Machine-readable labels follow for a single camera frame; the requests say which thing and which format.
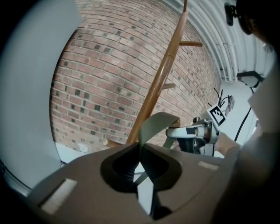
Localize person's head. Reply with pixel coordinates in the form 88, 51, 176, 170
236, 0, 280, 48

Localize person's beige shirt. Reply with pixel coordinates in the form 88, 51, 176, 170
225, 43, 280, 224

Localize wooden coat rack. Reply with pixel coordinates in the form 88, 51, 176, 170
104, 0, 203, 148

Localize white metal cabinet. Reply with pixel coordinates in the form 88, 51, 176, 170
0, 0, 84, 191

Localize white ceiling pipes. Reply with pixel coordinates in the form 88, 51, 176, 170
188, 0, 263, 82

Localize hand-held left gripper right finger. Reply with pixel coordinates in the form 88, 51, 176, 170
140, 143, 237, 224

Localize person's right forearm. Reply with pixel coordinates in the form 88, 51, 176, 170
215, 132, 242, 158

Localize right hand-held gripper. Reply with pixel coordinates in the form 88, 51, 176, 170
165, 105, 227, 156

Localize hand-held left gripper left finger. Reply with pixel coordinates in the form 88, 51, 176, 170
28, 143, 154, 224

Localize black and white wall lamp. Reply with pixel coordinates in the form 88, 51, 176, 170
236, 70, 266, 88

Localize black cable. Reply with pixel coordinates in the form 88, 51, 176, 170
234, 87, 256, 142

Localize black head-mounted camera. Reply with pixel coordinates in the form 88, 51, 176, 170
224, 1, 238, 27

